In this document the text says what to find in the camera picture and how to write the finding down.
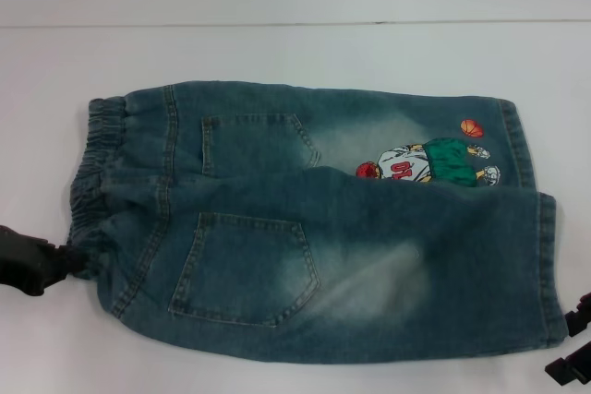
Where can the blue denim shorts with cartoon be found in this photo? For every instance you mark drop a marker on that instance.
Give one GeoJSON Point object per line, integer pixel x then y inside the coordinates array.
{"type": "Point", "coordinates": [323, 237]}

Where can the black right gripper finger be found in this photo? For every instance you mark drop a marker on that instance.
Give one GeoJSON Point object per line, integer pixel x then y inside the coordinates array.
{"type": "Point", "coordinates": [579, 315]}
{"type": "Point", "coordinates": [570, 368]}

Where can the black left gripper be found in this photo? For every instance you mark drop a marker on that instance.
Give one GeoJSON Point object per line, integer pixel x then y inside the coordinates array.
{"type": "Point", "coordinates": [25, 262]}

